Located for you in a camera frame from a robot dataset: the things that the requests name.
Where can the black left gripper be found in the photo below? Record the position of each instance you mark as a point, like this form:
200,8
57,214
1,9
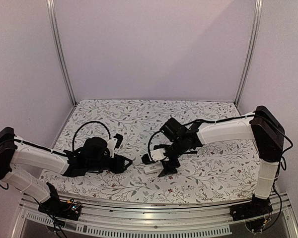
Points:
118,167

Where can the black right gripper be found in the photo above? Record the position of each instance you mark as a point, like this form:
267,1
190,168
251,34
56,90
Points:
168,167

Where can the white remote control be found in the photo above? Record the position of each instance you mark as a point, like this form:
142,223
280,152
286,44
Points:
150,169

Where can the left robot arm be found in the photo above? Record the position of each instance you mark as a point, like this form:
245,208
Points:
95,155

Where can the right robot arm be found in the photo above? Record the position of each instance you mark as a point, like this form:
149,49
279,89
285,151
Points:
260,126

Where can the floral patterned table mat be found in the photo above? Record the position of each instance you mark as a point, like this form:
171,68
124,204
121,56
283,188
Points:
221,171

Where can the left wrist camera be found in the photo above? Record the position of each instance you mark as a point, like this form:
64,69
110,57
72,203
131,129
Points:
114,143

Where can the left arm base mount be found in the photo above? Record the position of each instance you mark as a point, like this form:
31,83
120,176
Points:
62,209

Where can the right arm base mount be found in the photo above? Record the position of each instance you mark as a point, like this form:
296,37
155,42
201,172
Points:
256,207

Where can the left aluminium corner post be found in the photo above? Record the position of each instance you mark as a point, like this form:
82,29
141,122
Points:
59,50

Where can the aluminium corner post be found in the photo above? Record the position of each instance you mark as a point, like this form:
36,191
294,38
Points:
59,50
250,51

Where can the right aluminium corner post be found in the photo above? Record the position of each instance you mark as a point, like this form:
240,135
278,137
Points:
250,51

